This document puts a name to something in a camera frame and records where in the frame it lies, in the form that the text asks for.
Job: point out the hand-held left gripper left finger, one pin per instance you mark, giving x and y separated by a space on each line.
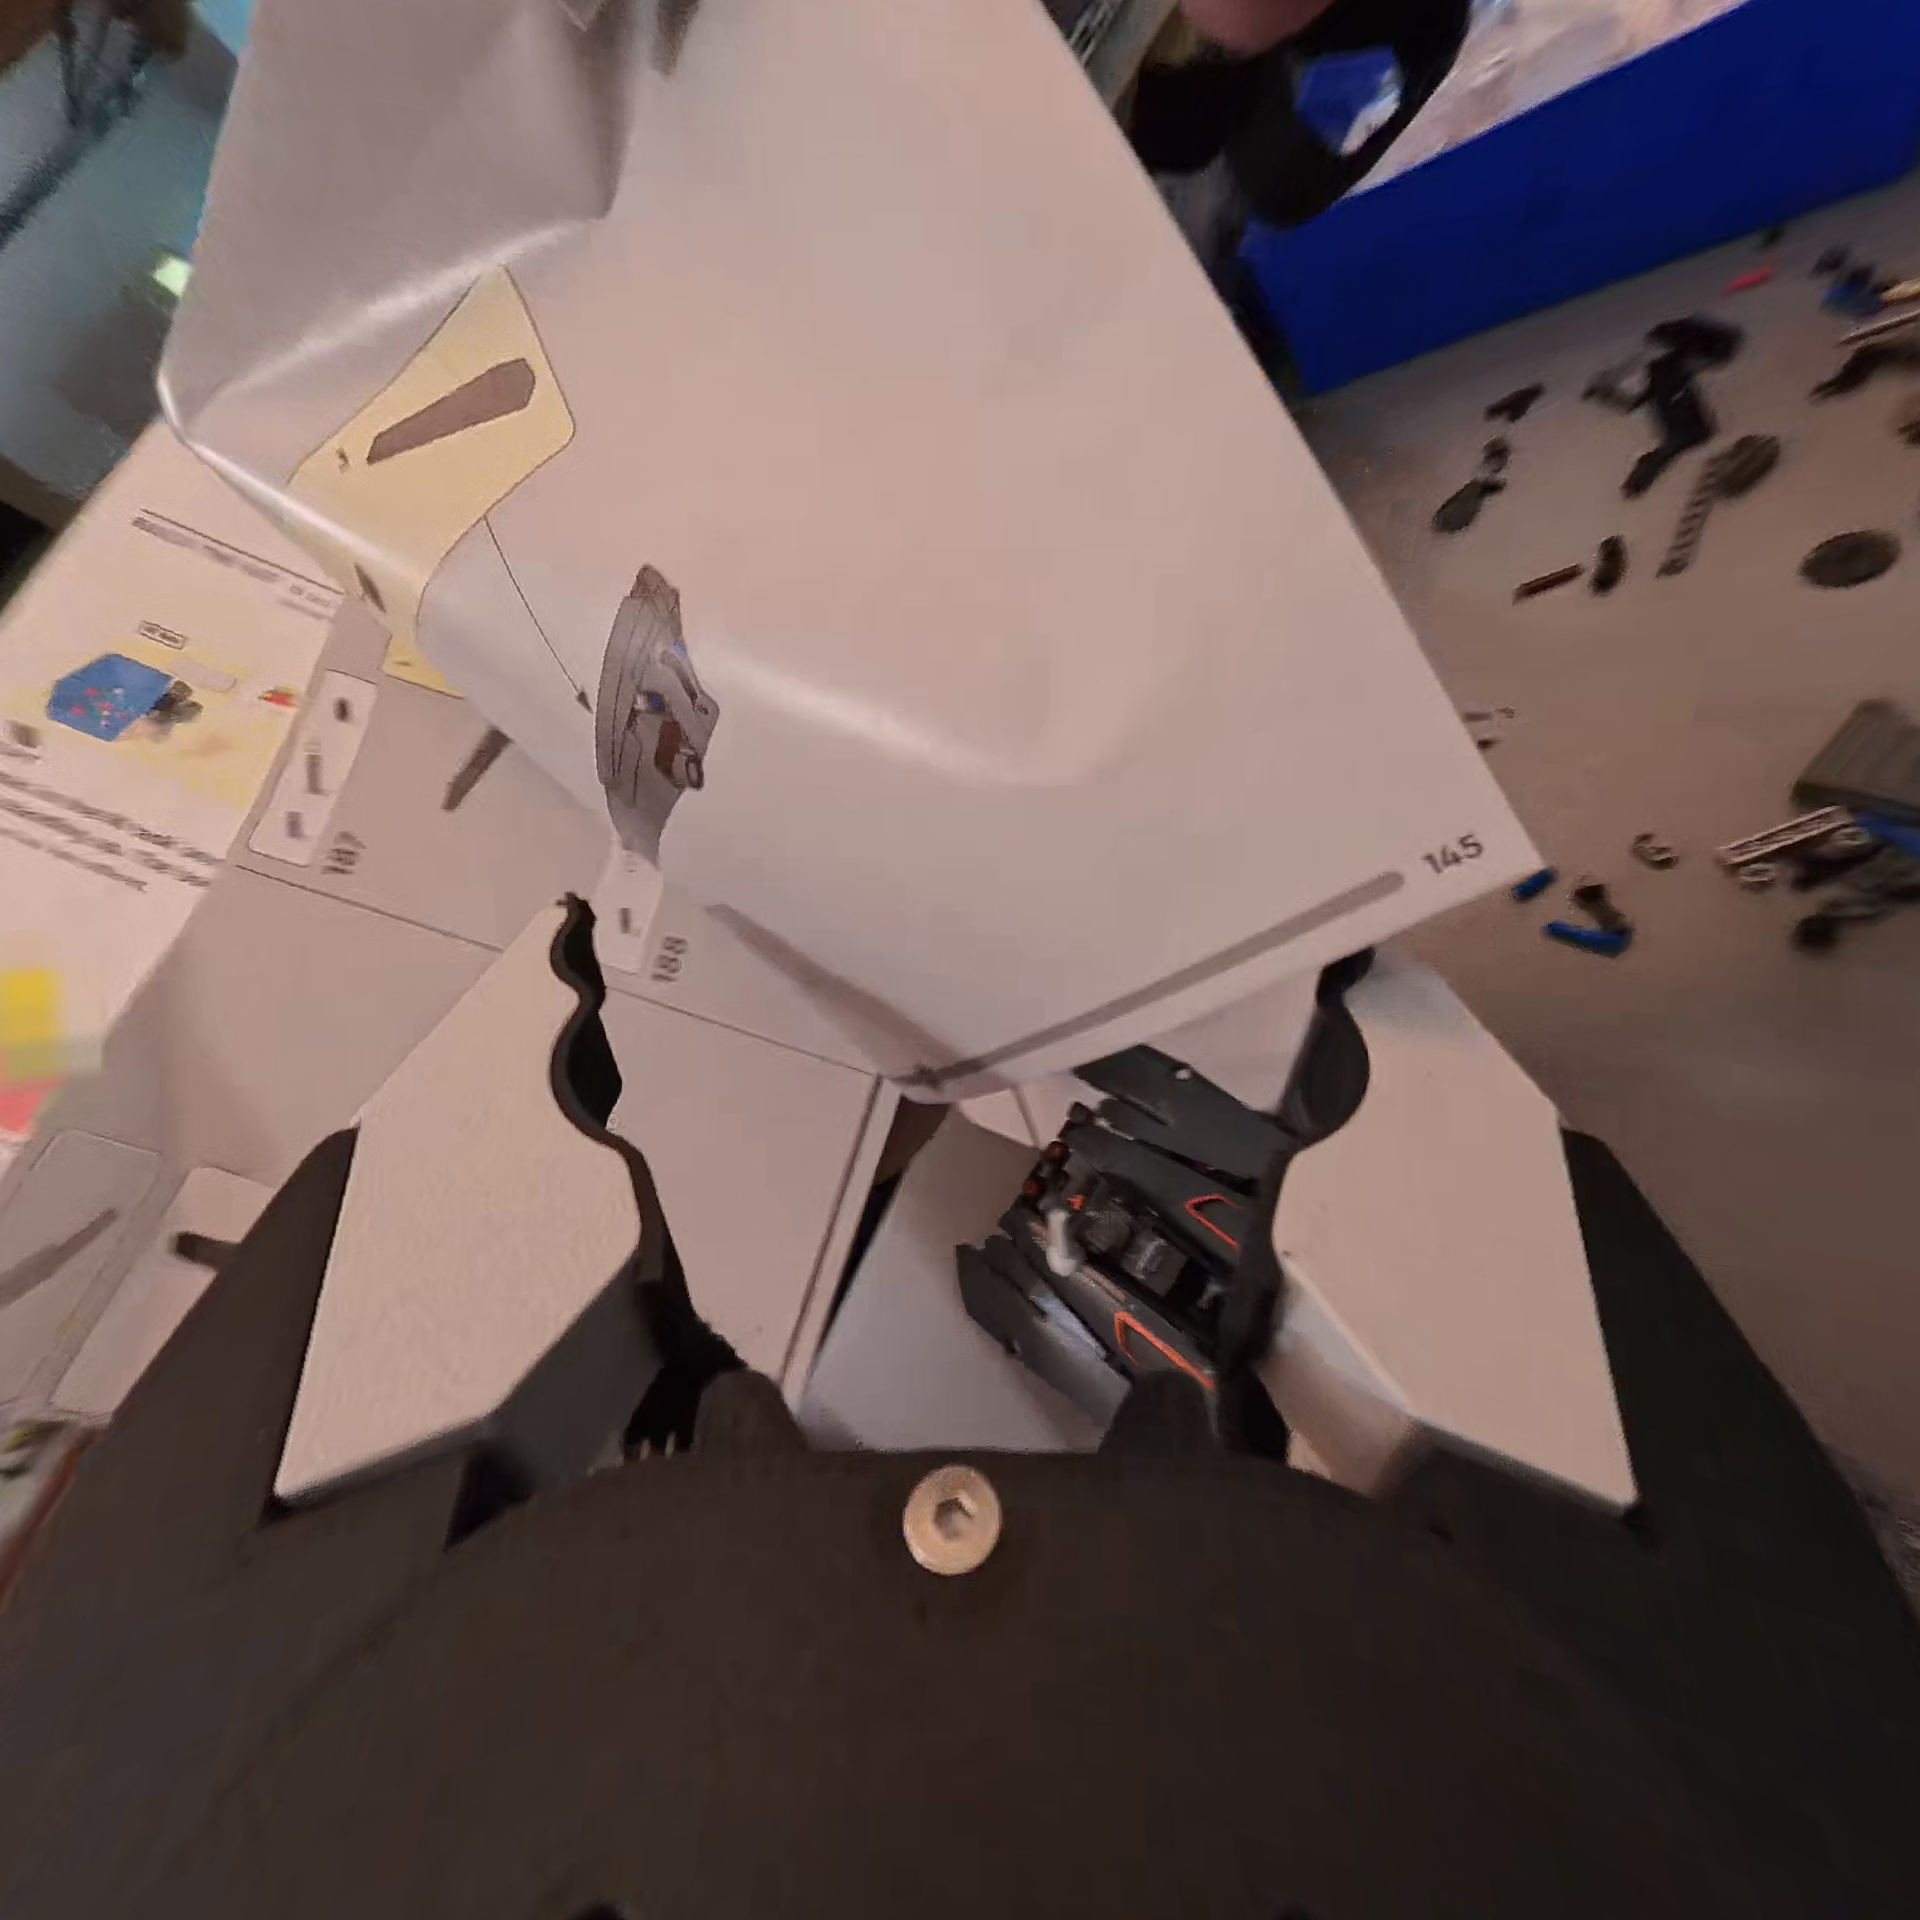
448 1276

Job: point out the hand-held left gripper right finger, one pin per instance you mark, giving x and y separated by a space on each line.
1455 1276

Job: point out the grey lego car model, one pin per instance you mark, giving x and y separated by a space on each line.
1140 1247

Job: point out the white instruction booklet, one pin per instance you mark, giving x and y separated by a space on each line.
900 450

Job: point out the grey lego panel assembly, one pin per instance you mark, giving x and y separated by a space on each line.
1867 758

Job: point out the long blue lego pin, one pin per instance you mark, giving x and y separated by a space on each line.
1586 936

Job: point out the black lego pin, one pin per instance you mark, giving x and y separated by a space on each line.
1597 906

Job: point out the heap of mixed lego parts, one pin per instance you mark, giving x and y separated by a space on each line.
1679 390

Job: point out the brown lego axle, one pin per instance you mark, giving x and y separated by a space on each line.
1544 581

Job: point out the light grey long lego plate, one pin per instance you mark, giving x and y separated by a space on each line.
1785 844

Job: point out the pile of small lego pieces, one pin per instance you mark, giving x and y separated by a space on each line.
1858 894

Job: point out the black lego dish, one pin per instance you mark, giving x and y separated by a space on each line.
1846 559

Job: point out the blue plastic bin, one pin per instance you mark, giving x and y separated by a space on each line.
1574 195

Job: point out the light grey axle bush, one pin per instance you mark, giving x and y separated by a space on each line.
1652 851

